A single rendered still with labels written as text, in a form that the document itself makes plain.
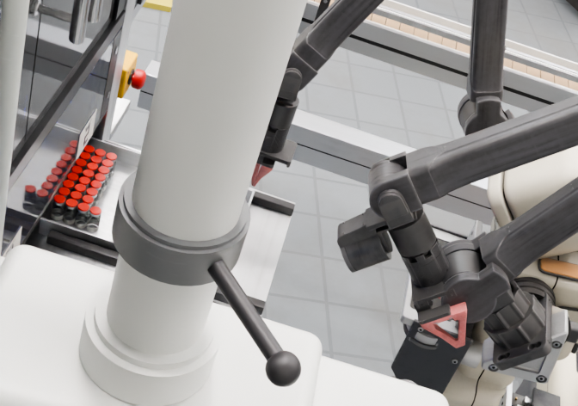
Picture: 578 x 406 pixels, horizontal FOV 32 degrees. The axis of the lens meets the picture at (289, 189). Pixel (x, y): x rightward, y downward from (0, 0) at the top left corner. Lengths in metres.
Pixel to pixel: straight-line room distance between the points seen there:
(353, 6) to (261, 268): 0.52
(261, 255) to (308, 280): 1.28
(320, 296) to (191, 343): 2.44
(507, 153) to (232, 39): 0.84
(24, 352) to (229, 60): 0.30
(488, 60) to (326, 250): 1.66
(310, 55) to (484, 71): 0.30
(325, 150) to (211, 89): 2.30
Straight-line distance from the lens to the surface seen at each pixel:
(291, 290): 3.12
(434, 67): 2.64
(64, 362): 0.74
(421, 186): 1.34
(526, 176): 1.51
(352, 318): 3.11
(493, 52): 1.73
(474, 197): 2.89
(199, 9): 0.53
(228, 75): 0.54
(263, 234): 1.93
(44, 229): 1.82
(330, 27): 1.69
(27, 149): 1.49
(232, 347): 0.77
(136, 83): 2.02
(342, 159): 2.85
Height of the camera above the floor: 2.16
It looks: 38 degrees down
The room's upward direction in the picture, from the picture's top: 19 degrees clockwise
